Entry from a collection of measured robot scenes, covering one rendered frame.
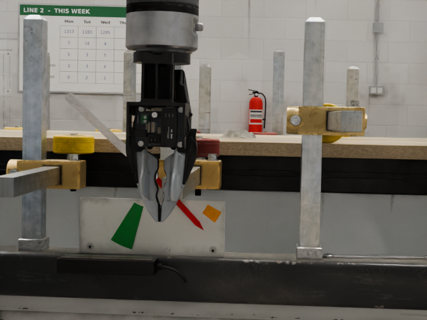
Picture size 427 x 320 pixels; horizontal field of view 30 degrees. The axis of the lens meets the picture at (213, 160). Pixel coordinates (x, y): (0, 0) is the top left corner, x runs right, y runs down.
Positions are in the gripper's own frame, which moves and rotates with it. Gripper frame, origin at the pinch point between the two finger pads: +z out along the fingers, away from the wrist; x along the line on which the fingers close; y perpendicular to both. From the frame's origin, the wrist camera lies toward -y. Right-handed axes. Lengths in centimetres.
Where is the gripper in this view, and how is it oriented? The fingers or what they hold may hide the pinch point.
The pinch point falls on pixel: (160, 211)
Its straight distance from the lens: 102.7
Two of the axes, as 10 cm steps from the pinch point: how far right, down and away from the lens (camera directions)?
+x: 10.0, 0.3, -0.5
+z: -0.2, 10.0, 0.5
